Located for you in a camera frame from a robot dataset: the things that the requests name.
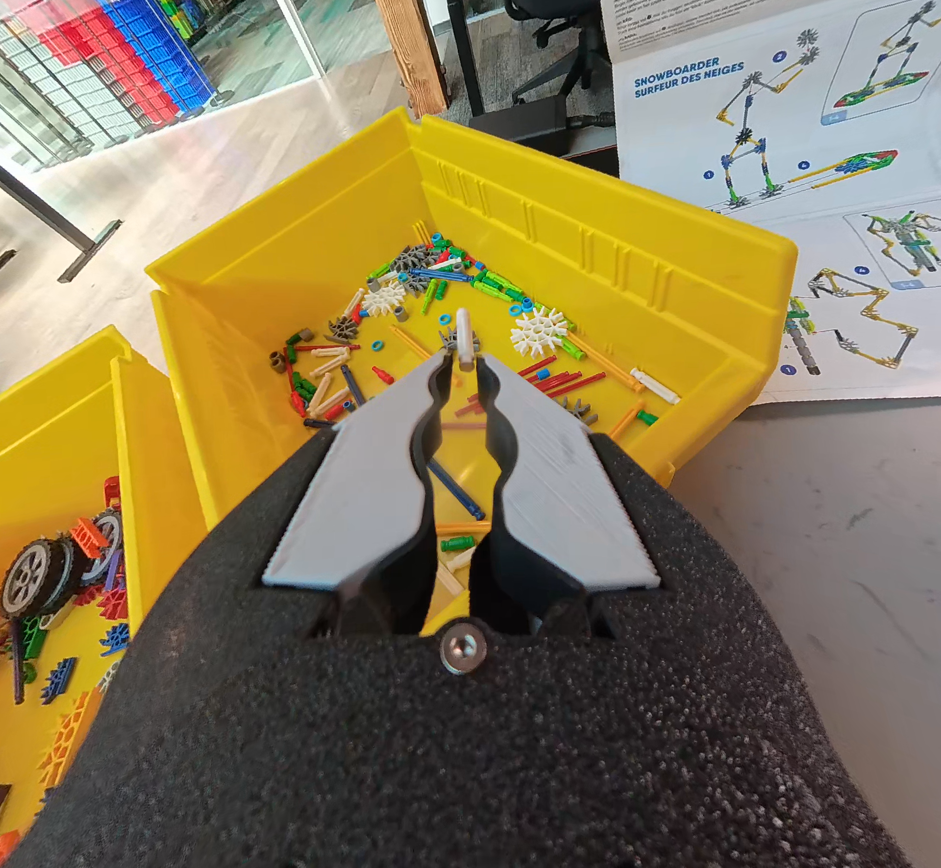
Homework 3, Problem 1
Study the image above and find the black toy tyre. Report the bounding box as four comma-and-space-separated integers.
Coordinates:
0, 533, 79, 622
81, 506, 130, 590

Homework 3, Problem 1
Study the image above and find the pile of small building parts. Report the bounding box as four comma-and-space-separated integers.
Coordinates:
268, 229, 685, 619

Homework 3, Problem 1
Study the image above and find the white building instruction sheet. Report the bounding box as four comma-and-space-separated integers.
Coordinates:
596, 0, 941, 408

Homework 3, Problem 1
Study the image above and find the yellow plastic bin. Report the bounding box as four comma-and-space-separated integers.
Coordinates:
145, 107, 799, 637
0, 325, 210, 840

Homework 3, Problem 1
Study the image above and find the black table foot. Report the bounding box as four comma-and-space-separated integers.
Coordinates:
0, 163, 126, 286

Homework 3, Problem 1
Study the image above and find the wooden pillar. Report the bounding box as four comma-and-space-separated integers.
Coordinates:
350, 0, 451, 120

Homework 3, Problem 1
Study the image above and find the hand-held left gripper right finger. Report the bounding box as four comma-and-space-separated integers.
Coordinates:
471, 354, 663, 634

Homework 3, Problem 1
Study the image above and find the white toy rod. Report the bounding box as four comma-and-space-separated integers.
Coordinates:
452, 309, 480, 374

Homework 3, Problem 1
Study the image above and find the pile of orange blue connectors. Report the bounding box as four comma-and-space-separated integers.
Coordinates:
0, 475, 136, 810

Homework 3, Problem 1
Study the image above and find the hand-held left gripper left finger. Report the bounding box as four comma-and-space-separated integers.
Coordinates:
262, 354, 452, 634

